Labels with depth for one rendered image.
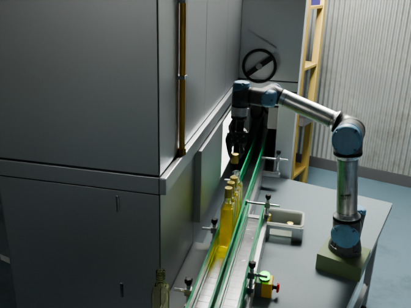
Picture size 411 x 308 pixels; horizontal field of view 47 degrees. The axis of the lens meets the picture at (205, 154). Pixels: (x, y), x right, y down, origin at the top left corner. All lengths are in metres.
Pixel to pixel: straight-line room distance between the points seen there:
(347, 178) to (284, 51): 1.20
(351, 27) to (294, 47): 2.16
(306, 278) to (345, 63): 3.26
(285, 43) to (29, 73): 1.77
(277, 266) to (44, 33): 1.43
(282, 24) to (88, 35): 1.69
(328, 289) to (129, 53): 1.33
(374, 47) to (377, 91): 0.44
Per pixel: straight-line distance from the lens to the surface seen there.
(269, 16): 2.98
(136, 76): 1.46
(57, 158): 1.67
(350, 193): 2.05
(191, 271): 1.99
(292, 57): 3.00
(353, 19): 5.09
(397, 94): 5.10
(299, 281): 2.21
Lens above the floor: 2.01
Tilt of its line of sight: 21 degrees down
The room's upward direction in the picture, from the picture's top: 2 degrees clockwise
